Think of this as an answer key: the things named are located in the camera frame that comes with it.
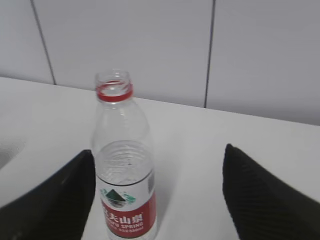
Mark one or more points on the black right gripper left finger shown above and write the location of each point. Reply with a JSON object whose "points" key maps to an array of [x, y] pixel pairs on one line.
{"points": [[57, 209]]}

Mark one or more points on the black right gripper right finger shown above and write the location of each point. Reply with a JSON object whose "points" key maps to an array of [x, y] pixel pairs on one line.
{"points": [[262, 206]]}

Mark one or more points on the Nongfu Spring water bottle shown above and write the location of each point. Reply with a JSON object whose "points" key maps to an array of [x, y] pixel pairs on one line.
{"points": [[122, 147]]}

